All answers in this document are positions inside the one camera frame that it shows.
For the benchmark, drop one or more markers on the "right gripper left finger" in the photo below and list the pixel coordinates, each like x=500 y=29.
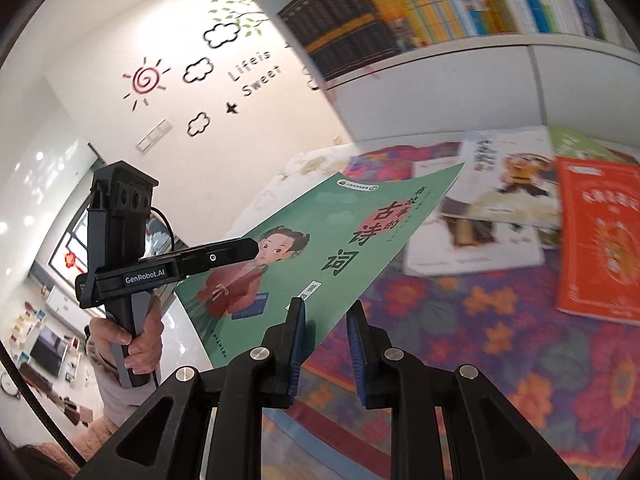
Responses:
x=208 y=425

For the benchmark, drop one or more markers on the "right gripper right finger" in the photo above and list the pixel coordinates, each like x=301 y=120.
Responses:
x=445 y=424

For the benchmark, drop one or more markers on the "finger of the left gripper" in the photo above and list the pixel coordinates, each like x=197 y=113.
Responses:
x=211 y=256

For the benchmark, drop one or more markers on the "green poetry book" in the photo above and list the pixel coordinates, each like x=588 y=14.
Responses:
x=326 y=248

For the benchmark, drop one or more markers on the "red Pinocchio book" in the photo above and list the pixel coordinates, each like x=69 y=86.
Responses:
x=599 y=275

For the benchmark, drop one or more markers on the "person's pink sleeve forearm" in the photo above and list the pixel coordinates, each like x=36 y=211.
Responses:
x=49 y=461

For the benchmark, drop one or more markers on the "row of shelved books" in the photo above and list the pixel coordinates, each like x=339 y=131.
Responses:
x=344 y=35

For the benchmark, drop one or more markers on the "person's left hand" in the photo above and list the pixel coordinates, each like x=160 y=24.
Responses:
x=144 y=350

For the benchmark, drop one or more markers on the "floral woven tablecloth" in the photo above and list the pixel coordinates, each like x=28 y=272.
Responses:
x=576 y=380

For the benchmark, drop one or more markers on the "white wisdom stories book one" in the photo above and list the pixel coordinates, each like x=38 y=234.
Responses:
x=449 y=246

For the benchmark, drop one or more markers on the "white monkey mythology book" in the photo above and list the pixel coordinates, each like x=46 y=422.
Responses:
x=508 y=176

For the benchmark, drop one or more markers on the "light green illustrated book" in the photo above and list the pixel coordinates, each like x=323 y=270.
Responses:
x=570 y=143

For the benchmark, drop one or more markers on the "white bookshelf cabinet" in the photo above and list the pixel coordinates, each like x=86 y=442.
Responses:
x=489 y=82

